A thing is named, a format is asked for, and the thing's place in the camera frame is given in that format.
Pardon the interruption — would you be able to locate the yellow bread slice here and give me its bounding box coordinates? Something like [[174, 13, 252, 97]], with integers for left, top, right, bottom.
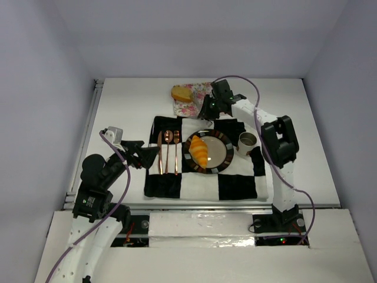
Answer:
[[171, 85, 193, 103]]

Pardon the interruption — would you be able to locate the white foam front board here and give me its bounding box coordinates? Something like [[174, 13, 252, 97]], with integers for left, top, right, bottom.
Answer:
[[36, 209, 373, 282]]

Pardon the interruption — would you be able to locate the orange croissant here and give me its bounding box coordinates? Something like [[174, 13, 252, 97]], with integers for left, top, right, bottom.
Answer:
[[189, 136, 208, 169]]

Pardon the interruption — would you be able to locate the black white checkered cloth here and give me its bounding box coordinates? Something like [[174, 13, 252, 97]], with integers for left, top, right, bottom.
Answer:
[[144, 116, 269, 202]]

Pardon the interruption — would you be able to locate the floral napkin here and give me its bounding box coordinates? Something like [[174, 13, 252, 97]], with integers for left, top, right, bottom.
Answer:
[[173, 82, 211, 117]]

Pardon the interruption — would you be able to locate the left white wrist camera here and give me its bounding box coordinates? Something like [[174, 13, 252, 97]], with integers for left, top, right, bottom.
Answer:
[[102, 126, 123, 146]]

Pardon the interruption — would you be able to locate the aluminium rail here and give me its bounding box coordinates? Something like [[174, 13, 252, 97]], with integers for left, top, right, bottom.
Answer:
[[61, 202, 343, 210], [62, 79, 105, 210]]

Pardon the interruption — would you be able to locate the copper knife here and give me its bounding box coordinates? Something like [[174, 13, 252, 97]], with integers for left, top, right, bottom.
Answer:
[[157, 131, 163, 175]]

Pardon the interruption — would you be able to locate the copper fork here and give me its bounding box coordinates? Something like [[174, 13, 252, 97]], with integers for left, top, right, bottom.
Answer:
[[173, 130, 180, 176]]

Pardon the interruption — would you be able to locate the copper spoon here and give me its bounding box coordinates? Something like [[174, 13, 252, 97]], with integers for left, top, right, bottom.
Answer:
[[164, 130, 173, 174]]

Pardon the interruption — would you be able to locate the metal cup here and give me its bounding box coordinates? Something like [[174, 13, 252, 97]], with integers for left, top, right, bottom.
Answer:
[[237, 132, 257, 156]]

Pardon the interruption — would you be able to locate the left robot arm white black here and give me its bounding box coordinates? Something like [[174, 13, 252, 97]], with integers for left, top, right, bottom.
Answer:
[[56, 141, 160, 282]]

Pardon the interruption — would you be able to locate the round dark rimmed plate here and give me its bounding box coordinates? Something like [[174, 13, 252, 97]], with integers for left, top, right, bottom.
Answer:
[[182, 129, 234, 174]]

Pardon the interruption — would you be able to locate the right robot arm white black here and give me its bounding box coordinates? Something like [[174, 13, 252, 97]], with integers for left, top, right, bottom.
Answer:
[[199, 77, 299, 235]]

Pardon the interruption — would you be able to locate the aluminium left rail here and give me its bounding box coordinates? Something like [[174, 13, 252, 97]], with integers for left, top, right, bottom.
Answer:
[[62, 79, 105, 210]]

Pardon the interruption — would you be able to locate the aluminium front rail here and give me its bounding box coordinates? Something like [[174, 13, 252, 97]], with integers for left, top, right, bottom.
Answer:
[[61, 202, 343, 210]]

